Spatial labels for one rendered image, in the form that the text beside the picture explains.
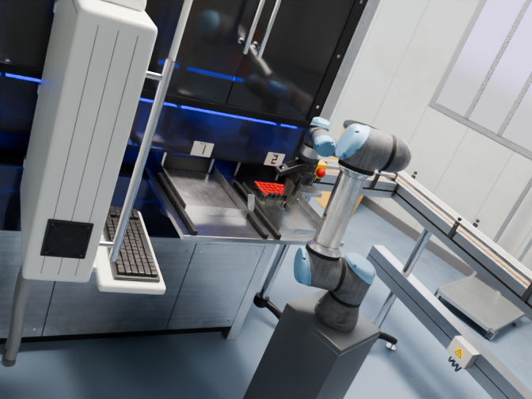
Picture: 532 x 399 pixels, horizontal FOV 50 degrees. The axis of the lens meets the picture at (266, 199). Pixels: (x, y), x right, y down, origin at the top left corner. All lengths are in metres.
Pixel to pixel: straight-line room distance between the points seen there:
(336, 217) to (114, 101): 0.75
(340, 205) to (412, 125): 3.35
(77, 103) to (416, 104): 3.92
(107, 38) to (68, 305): 1.39
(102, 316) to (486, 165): 3.26
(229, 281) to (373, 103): 2.95
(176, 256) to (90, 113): 1.17
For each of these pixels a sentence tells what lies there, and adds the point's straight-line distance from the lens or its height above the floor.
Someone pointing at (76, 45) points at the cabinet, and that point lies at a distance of 1.38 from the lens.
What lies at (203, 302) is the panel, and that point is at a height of 0.25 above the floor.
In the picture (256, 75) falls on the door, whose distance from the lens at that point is 2.21.
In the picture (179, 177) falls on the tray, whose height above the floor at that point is 0.88.
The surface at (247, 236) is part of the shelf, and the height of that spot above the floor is 0.88.
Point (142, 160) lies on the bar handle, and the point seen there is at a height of 1.21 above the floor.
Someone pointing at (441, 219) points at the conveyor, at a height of 0.93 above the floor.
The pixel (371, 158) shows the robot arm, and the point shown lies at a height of 1.36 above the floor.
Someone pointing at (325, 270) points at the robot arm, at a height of 0.99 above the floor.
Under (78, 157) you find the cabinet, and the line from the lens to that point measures 1.49.
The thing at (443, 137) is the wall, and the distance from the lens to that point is 4.94.
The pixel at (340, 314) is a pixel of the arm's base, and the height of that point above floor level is 0.84.
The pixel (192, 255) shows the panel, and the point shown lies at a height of 0.52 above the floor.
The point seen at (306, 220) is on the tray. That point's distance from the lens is 2.33.
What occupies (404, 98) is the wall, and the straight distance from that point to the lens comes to 5.10.
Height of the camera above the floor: 1.82
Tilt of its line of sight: 23 degrees down
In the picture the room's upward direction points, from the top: 22 degrees clockwise
